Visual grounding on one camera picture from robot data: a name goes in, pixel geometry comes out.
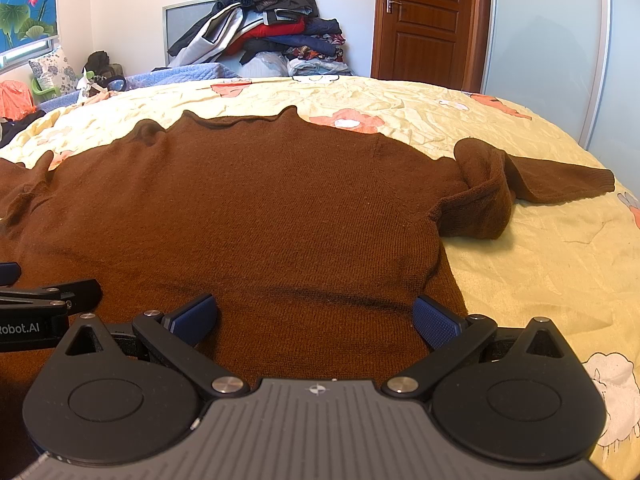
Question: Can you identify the brown knit sweater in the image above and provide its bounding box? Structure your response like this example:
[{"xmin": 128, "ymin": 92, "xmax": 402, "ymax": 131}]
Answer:
[{"xmin": 0, "ymin": 105, "xmax": 616, "ymax": 466}]

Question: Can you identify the pile of mixed clothes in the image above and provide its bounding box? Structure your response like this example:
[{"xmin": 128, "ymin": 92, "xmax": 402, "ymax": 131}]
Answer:
[{"xmin": 167, "ymin": 0, "xmax": 352, "ymax": 77}]

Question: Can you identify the yellow floral bed sheet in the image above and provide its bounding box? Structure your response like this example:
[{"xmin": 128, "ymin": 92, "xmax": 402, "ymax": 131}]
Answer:
[{"xmin": 1, "ymin": 76, "xmax": 639, "ymax": 479}]

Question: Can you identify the black garment beside bed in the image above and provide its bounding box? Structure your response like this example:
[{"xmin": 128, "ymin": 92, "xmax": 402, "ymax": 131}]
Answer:
[{"xmin": 0, "ymin": 110, "xmax": 46, "ymax": 148}]

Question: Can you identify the orange plastic bag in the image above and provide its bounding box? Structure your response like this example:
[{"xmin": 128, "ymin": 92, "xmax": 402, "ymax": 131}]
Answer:
[{"xmin": 0, "ymin": 80, "xmax": 36, "ymax": 120}]

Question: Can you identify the floral patterned pillow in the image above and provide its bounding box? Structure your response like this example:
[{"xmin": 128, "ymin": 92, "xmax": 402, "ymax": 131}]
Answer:
[{"xmin": 28, "ymin": 47, "xmax": 78, "ymax": 94}]

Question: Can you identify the dark bag on bedside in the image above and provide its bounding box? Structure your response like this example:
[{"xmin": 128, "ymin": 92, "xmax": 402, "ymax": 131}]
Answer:
[{"xmin": 84, "ymin": 51, "xmax": 127, "ymax": 91}]

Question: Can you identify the blue quilted blanket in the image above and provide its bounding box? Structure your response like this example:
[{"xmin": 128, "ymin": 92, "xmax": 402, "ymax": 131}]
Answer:
[{"xmin": 37, "ymin": 62, "xmax": 241, "ymax": 113}]

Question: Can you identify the grey framed panel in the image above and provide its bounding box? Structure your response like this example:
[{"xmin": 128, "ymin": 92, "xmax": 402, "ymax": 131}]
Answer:
[{"xmin": 162, "ymin": 0, "xmax": 214, "ymax": 64}]

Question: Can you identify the brown wooden door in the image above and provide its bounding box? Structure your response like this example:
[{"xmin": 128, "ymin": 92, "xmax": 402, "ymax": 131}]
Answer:
[{"xmin": 371, "ymin": 0, "xmax": 491, "ymax": 92}]

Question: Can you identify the white sliding wardrobe door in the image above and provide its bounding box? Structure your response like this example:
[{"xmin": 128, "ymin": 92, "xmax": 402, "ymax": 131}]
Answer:
[{"xmin": 483, "ymin": 0, "xmax": 639, "ymax": 192}]

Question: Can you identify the lotus flower wall poster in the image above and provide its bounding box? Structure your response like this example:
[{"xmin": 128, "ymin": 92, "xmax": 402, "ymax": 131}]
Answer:
[{"xmin": 0, "ymin": 0, "xmax": 58, "ymax": 52}]

